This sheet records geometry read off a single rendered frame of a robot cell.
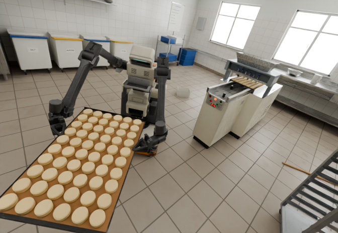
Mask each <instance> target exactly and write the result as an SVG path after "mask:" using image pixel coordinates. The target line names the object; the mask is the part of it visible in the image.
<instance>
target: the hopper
mask: <svg viewBox="0 0 338 233"><path fill-rule="evenodd" d="M236 55H237V62H239V63H242V64H245V65H248V66H251V67H254V68H257V69H259V70H262V71H265V72H270V71H272V70H273V69H274V68H275V67H276V66H277V65H279V64H280V63H279V62H275V61H272V60H269V59H266V58H262V57H259V56H256V55H252V54H249V53H246V52H236Z"/></svg>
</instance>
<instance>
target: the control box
mask: <svg viewBox="0 0 338 233"><path fill-rule="evenodd" d="M209 95H211V97H209ZM214 98H216V99H217V100H214ZM210 100H212V101H211V102H210ZM220 101H222V103H220ZM225 102H226V101H225V100H223V99H221V98H219V97H217V96H215V95H214V94H212V93H208V96H207V99H206V103H208V104H209V105H211V106H214V105H215V106H214V107H215V108H216V109H218V110H220V111H221V110H222V108H223V106H224V104H225ZM217 103H218V106H217V105H216V104H217ZM212 104H213V105H212Z"/></svg>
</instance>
